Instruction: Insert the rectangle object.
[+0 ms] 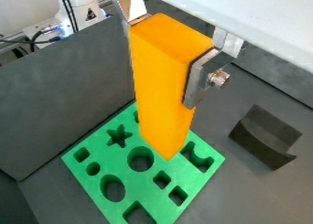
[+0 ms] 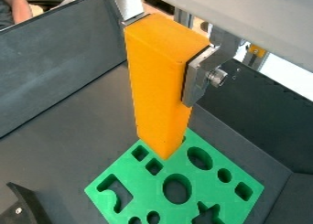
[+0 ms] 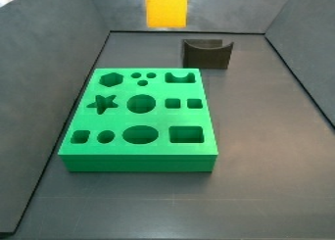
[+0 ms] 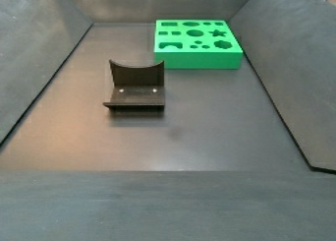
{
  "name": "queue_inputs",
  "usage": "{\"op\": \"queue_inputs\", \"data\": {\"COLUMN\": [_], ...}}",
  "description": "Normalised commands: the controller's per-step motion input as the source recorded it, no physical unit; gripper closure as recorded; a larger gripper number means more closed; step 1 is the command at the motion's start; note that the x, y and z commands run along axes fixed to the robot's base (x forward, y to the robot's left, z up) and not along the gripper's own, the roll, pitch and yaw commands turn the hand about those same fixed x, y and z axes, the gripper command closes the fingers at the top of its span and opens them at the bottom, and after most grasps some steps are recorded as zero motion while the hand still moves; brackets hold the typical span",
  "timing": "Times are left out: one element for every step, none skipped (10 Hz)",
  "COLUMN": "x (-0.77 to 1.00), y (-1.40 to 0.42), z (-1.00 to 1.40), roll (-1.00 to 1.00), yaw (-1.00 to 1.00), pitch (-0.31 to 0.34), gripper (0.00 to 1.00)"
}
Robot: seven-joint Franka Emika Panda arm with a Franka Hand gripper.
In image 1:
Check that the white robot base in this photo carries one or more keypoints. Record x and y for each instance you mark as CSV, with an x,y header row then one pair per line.
x,y
77,15

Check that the orange rectangular block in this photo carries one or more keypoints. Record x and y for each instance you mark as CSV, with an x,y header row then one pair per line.
x,y
164,47

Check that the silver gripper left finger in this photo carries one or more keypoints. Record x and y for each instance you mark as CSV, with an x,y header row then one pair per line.
x,y
133,11

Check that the black foam holder block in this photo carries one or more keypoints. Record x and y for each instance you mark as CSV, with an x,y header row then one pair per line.
x,y
267,137

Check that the green shape sorter board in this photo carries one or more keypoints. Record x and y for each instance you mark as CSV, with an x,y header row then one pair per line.
x,y
127,177

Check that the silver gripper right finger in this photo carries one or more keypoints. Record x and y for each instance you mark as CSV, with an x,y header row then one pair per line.
x,y
207,70

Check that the dark grey foam panel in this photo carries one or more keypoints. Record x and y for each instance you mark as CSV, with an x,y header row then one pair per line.
x,y
60,92

